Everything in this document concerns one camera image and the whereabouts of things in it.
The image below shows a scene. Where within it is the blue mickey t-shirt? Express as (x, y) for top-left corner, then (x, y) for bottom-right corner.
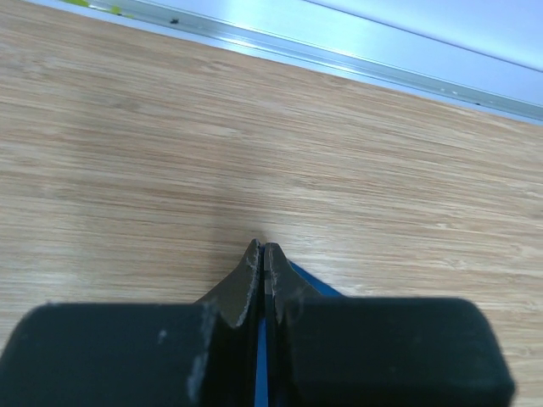
(254, 261), (343, 407)

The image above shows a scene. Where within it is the aluminium table edge rail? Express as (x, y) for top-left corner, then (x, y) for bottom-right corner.
(52, 1), (542, 124)

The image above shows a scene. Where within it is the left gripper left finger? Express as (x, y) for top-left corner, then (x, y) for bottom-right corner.
(1, 241), (261, 406)

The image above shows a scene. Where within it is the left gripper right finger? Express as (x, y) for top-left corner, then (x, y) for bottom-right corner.
(262, 243), (516, 406)

